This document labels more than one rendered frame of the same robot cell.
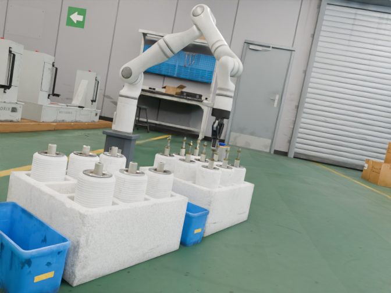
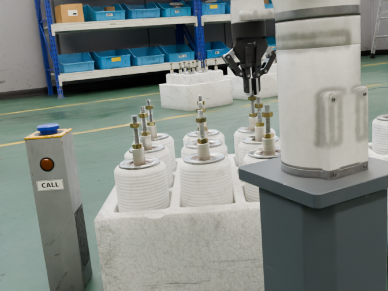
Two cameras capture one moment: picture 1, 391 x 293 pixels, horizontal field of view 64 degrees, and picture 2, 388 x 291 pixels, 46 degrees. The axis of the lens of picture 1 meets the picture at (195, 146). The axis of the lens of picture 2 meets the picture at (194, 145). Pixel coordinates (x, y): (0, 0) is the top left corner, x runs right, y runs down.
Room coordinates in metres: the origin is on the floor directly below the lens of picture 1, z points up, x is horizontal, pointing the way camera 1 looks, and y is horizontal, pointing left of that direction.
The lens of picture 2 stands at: (1.93, 0.74, 0.46)
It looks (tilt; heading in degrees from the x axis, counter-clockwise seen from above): 12 degrees down; 238
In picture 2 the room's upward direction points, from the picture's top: 5 degrees counter-clockwise
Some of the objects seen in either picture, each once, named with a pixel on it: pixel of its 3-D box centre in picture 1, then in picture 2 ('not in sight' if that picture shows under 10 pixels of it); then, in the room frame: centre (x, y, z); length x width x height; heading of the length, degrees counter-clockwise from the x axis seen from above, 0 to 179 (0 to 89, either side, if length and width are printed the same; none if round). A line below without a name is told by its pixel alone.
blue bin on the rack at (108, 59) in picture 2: not in sight; (109, 59); (-0.23, -4.51, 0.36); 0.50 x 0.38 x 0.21; 86
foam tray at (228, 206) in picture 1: (195, 194); (209, 217); (1.43, -0.04, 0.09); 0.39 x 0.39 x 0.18; 57
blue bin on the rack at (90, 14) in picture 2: not in sight; (103, 12); (-0.24, -4.54, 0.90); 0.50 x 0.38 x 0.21; 87
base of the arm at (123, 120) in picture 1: (125, 115); (318, 95); (1.53, 0.36, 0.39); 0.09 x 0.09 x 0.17; 85
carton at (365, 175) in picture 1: (376, 171); not in sight; (4.62, -2.71, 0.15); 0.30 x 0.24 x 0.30; 84
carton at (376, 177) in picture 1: (384, 174); not in sight; (4.31, -2.63, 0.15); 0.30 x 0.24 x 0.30; 174
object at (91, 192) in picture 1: (92, 207); not in sight; (0.80, 0.24, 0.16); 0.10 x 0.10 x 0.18
